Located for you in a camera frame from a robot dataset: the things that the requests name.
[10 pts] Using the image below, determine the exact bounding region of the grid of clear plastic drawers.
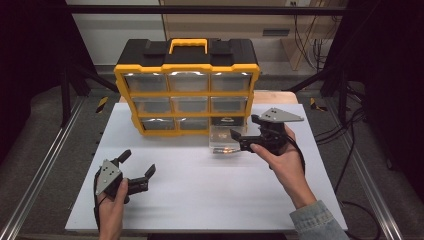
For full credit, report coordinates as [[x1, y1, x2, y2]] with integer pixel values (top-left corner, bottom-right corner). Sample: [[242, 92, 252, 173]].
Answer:
[[123, 71, 252, 132]]

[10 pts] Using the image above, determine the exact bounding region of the person's left hand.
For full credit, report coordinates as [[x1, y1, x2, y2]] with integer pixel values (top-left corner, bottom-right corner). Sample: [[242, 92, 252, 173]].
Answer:
[[96, 177, 130, 228]]

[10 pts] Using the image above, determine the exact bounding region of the black frame post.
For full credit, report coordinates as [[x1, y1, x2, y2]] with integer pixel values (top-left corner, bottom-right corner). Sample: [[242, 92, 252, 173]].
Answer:
[[337, 71, 348, 125]]

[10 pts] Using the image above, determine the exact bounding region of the bundle of black floor cables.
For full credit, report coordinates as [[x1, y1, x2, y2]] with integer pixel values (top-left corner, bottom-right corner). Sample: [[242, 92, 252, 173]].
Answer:
[[314, 107, 366, 145]]

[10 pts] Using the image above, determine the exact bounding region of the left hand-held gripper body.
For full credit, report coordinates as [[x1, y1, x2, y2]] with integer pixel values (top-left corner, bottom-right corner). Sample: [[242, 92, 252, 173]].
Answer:
[[94, 158, 150, 205]]

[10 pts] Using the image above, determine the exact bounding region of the aluminium frame rail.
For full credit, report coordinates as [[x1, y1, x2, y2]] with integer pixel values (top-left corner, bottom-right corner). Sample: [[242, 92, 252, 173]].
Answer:
[[324, 99, 405, 240], [0, 95, 86, 240]]

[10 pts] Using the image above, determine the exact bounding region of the person's right hand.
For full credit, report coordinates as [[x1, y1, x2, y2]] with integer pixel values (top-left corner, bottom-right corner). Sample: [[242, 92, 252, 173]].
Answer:
[[249, 124, 310, 186]]

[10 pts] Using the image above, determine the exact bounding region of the looped black floor cable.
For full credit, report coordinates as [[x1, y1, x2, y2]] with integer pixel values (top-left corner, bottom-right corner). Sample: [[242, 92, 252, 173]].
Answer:
[[333, 119, 382, 240]]

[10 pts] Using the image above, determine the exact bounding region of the wooden table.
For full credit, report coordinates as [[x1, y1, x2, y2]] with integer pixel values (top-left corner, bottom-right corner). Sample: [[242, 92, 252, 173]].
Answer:
[[118, 90, 299, 105]]

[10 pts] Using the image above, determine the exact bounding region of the black horizontal frame bar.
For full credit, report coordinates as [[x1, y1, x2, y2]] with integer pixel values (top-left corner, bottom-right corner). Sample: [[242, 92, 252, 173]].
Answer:
[[65, 4, 348, 16]]

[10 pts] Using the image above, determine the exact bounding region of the bundle of hanging black cables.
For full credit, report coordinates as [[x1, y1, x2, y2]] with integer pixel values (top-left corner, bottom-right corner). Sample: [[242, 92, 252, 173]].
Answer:
[[292, 14, 335, 72]]

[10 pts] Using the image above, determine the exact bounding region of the clear plastic storage drawer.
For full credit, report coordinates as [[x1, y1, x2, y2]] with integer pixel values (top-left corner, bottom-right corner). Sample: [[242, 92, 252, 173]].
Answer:
[[208, 125, 250, 155]]

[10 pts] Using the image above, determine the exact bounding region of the yellow black tape marker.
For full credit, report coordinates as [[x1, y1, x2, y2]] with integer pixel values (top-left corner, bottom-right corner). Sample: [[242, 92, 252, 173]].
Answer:
[[95, 96, 110, 115], [309, 97, 329, 113]]

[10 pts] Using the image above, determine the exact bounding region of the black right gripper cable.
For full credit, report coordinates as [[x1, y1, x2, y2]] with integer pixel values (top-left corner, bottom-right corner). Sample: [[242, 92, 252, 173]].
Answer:
[[285, 133, 307, 176]]

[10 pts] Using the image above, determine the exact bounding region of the yellow black organizer cabinet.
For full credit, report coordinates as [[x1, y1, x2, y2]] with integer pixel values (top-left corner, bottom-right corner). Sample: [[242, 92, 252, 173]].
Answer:
[[113, 37, 261, 138]]

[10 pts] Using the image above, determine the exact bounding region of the blue denim sleeve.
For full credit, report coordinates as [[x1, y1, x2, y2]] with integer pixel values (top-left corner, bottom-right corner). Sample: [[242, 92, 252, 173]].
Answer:
[[288, 199, 352, 240]]

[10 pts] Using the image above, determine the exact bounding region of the heap of copper-top batteries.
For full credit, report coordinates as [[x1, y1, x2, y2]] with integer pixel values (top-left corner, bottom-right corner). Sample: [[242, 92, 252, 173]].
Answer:
[[213, 145, 242, 155]]

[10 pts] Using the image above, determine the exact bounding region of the black curtain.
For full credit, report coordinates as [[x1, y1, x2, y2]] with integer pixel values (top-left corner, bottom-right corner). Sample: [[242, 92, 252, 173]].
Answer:
[[322, 0, 424, 196], [0, 0, 98, 163]]

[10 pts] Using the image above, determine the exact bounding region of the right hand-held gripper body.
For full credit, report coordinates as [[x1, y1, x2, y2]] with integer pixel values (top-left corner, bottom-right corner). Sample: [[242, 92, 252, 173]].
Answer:
[[238, 107, 305, 157]]

